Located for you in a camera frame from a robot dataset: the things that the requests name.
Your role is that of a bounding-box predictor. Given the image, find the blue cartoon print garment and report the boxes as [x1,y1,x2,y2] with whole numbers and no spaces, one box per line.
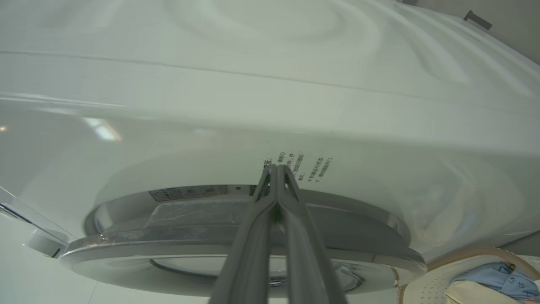
[449,262,540,301]

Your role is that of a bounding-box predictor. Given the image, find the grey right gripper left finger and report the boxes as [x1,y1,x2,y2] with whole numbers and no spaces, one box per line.
[209,165,279,304]

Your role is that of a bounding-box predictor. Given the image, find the round glass washing machine door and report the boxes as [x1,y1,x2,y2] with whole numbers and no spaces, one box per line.
[59,185,427,299]

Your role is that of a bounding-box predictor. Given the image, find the white front-load washing machine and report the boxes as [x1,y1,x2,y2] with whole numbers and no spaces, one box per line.
[0,0,540,304]

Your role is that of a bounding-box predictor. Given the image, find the cream perforated laundry basket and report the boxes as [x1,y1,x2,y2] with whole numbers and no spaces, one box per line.
[397,247,540,304]

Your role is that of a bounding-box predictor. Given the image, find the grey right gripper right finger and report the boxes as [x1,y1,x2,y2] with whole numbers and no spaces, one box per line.
[278,165,348,304]

